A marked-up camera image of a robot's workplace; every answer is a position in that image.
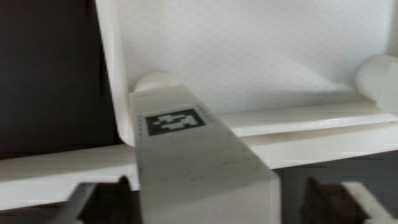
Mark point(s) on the white desk tabletop tray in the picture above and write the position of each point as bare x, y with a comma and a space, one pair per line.
265, 54

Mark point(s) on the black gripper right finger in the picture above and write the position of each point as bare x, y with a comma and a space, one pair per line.
340, 203

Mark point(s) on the white desk leg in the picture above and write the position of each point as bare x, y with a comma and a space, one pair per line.
377, 82
207, 182

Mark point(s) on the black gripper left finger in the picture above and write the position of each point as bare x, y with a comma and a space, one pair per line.
102, 204

